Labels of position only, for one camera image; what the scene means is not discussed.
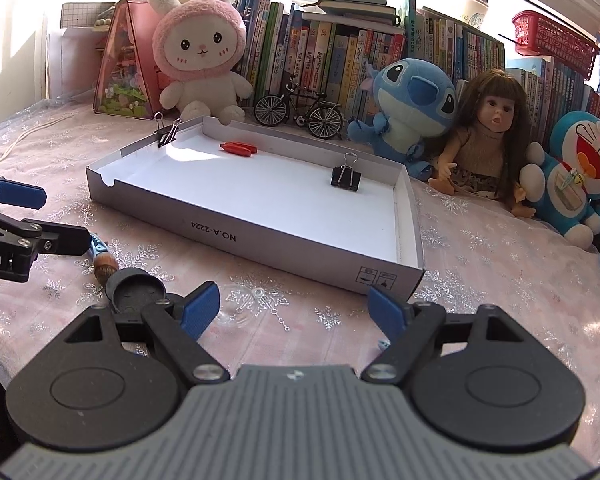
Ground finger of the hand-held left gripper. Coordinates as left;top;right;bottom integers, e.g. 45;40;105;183
0;164;47;209
0;205;92;257

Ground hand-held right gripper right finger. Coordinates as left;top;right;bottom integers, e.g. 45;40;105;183
360;285;526;386

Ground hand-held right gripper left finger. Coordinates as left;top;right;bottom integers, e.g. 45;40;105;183
62;281;231;386

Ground blue hair clip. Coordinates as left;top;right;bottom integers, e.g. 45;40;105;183
87;232;110;258

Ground brown acorn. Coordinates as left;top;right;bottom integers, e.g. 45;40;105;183
94;254;118;281

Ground large black plastic cap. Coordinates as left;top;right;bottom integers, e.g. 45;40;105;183
106;269;167;313

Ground white cardboard box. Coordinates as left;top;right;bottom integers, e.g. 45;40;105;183
86;115;426;300

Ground black binder clip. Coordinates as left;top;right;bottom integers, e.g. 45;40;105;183
330;152;363;192
153;112;182;148

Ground clear suction cup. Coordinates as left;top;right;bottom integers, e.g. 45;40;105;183
219;284;276;328

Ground pink snowflake tablecloth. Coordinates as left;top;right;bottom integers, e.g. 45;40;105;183
0;95;600;461

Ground pink triangular toy house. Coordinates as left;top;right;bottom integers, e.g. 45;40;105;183
92;0;173;120

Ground blue alien plush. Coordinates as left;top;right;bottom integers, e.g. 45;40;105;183
347;57;458;181

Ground miniature black bicycle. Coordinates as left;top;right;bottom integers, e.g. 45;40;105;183
253;74;344;140

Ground long-haired baby doll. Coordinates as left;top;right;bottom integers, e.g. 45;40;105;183
427;71;538;218

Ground pink bunny plush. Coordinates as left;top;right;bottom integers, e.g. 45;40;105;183
146;0;253;126

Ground blue robot cat plush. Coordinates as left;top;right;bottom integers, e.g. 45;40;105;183
519;110;600;253

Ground row of upright books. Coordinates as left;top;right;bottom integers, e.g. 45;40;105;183
232;0;600;131

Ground flat dark books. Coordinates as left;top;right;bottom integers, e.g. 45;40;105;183
300;0;401;26

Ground red plastic basket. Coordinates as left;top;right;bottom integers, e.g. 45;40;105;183
511;10;600;81

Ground white cable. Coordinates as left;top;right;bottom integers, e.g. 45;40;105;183
0;110;76;166

